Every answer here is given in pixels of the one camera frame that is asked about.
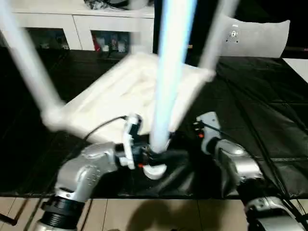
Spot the white sideboard cabinet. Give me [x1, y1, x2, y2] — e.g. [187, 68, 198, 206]
[0, 0, 155, 52]

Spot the white plastic table top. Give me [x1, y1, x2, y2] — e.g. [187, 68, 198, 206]
[41, 52, 216, 181]

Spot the grey pillow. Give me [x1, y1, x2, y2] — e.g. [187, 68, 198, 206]
[219, 13, 291, 58]

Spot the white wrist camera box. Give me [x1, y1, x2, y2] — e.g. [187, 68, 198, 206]
[120, 115, 143, 169]
[198, 112, 221, 140]

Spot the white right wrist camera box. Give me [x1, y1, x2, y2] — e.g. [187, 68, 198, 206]
[198, 112, 221, 140]

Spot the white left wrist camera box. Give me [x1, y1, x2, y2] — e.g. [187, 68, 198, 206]
[120, 115, 143, 169]

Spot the black cabinet with yellow label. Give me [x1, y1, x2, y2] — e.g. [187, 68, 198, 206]
[153, 0, 227, 51]

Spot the white flat board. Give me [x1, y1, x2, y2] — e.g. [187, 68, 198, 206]
[283, 58, 308, 80]

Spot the colourful clutter bundle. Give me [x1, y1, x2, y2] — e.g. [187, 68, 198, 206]
[84, 0, 114, 10]

